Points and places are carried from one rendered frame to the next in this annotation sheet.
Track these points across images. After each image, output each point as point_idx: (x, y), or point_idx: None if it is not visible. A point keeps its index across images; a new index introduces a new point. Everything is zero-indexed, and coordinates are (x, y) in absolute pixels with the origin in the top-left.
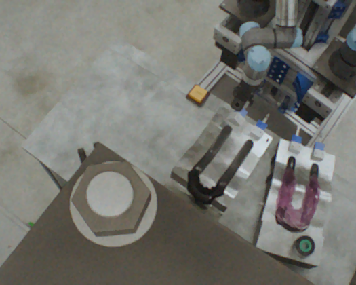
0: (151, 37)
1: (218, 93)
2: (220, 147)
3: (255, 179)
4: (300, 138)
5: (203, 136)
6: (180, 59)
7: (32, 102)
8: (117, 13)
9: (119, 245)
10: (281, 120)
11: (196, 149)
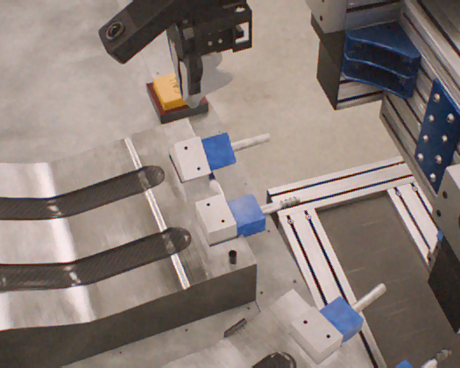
0: (305, 87)
1: (343, 224)
2: (92, 206)
3: (142, 363)
4: (353, 319)
5: (77, 161)
6: (331, 146)
7: None
8: (272, 24)
9: None
10: (459, 357)
11: (29, 176)
